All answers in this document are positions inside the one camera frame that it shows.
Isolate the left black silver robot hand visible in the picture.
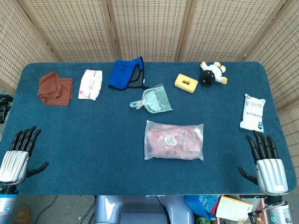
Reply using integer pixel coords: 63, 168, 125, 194
0, 126, 50, 186

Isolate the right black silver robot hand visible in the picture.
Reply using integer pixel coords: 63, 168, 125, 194
237, 130, 289, 196

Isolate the pink floral garment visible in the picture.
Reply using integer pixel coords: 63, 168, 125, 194
147, 125, 202, 159

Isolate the frosted clear plastic zip bag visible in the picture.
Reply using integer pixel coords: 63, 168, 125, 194
144, 120, 204, 161

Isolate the white plastic snack packet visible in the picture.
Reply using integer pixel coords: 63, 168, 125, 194
239, 93, 266, 133

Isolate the beige book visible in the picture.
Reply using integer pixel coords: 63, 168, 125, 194
215, 196, 254, 222

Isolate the brown shoe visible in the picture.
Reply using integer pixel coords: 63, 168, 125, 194
13, 205, 32, 224

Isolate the brown crumpled cloth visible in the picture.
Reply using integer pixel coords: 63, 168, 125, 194
38, 70, 74, 107

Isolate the blue carpet table cover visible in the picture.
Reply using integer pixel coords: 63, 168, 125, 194
0, 61, 298, 196

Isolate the white pink wet wipes pack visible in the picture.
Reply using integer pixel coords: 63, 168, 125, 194
78, 69, 104, 101

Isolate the black white plush toy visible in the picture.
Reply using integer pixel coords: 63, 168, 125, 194
199, 61, 228, 86

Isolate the yellow sponge with hole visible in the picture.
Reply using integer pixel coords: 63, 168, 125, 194
174, 73, 199, 93

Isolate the grey blue robot torso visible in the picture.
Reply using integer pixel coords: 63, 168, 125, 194
93, 195, 194, 224

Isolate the green dustpan set in wrapper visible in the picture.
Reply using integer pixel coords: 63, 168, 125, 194
129, 84, 173, 115

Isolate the blue grey folded towel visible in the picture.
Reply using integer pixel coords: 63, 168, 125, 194
108, 56, 149, 91

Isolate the woven rattan folding screen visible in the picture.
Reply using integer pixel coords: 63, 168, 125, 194
0, 0, 299, 173

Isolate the blue floor cable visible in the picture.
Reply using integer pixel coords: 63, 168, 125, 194
35, 195, 59, 224

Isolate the black floor cable bundle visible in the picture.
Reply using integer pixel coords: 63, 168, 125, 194
0, 93, 12, 124

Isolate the black torso cable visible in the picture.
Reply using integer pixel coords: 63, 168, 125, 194
156, 196, 171, 224

